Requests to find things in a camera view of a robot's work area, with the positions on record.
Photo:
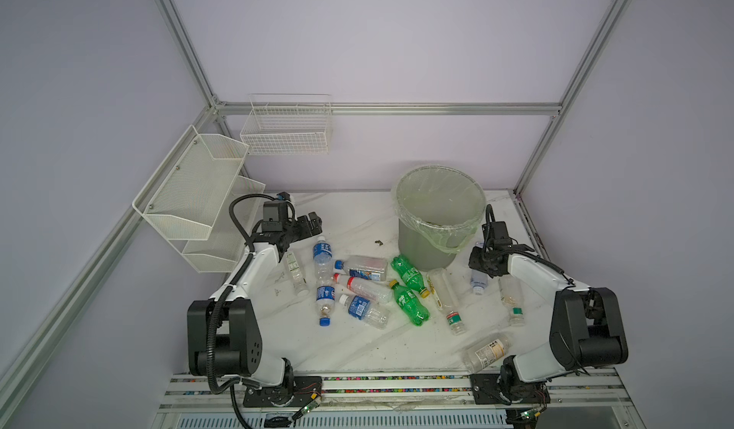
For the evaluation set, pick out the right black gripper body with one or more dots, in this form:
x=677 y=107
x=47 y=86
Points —
x=477 y=258

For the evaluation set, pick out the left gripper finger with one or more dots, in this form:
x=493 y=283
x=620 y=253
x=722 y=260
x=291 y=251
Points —
x=301 y=233
x=313 y=224

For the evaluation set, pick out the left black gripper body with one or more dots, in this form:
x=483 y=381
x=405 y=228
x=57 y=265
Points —
x=290 y=227

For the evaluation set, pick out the small clear bottle blue label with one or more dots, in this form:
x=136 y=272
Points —
x=479 y=282

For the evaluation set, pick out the clear bottle green band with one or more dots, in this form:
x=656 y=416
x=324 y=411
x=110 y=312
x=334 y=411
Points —
x=513 y=299

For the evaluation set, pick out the clear bottle green red cap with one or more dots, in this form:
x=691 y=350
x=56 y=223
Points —
x=446 y=300

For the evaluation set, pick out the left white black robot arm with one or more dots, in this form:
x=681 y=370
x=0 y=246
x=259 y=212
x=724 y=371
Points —
x=224 y=341

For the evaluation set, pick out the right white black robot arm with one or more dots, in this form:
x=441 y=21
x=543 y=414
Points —
x=586 y=326

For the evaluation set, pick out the translucent green bin liner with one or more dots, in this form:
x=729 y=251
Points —
x=441 y=199

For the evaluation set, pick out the grey mesh waste bin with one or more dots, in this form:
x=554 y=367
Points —
x=438 y=222

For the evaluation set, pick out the lower white mesh shelf basket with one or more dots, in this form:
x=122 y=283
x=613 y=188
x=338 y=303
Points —
x=225 y=246

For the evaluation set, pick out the white mesh shelf basket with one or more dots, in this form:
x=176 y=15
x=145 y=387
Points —
x=184 y=197
x=225 y=246

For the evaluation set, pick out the clear bottle blue cap lower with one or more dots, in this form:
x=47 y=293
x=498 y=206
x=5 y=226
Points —
x=325 y=304

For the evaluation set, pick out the clear bottle blue cap sideways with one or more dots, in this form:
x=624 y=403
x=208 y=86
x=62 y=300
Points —
x=365 y=267

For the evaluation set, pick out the green bottle upper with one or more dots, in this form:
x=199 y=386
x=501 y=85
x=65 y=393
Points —
x=410 y=275

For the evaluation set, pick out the green bottle lower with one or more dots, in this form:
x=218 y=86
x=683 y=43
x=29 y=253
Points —
x=411 y=306

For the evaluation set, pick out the clear bottle red white label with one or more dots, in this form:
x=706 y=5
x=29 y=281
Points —
x=365 y=288

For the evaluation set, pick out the upper white mesh shelf basket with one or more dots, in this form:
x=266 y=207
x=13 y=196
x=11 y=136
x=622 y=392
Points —
x=184 y=197

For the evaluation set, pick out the clear bottle white label front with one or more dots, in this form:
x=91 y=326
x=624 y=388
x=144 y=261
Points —
x=486 y=352

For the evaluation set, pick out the clear bottle blue label angled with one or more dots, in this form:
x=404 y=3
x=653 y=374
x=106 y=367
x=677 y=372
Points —
x=365 y=310

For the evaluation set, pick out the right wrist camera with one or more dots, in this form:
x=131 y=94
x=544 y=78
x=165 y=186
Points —
x=496 y=235

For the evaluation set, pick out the white wire wall basket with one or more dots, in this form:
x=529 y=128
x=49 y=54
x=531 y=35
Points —
x=288 y=124

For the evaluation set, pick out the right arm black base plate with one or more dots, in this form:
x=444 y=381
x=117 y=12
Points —
x=494 y=389

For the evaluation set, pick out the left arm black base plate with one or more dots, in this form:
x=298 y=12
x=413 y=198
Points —
x=293 y=394

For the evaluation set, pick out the aluminium front rail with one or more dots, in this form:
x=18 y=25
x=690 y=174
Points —
x=597 y=399

